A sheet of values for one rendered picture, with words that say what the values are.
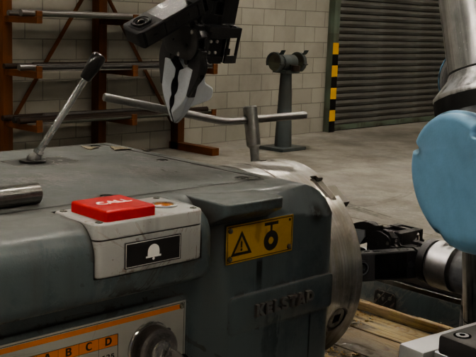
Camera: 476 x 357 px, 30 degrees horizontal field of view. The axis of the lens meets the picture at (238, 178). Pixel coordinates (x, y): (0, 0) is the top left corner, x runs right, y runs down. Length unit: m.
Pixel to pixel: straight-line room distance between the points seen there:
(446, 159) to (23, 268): 0.37
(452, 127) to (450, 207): 0.07
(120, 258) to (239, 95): 10.01
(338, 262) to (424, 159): 0.55
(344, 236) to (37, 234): 0.58
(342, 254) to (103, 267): 0.51
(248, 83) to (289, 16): 1.10
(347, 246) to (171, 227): 0.45
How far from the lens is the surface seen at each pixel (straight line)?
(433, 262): 1.40
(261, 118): 1.37
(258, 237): 1.01
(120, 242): 0.85
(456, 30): 0.76
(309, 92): 11.85
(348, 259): 1.29
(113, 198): 0.90
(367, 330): 1.70
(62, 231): 0.83
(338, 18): 12.08
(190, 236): 0.91
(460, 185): 0.72
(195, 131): 10.37
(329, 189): 1.33
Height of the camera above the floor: 1.45
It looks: 10 degrees down
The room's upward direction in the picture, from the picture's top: 2 degrees clockwise
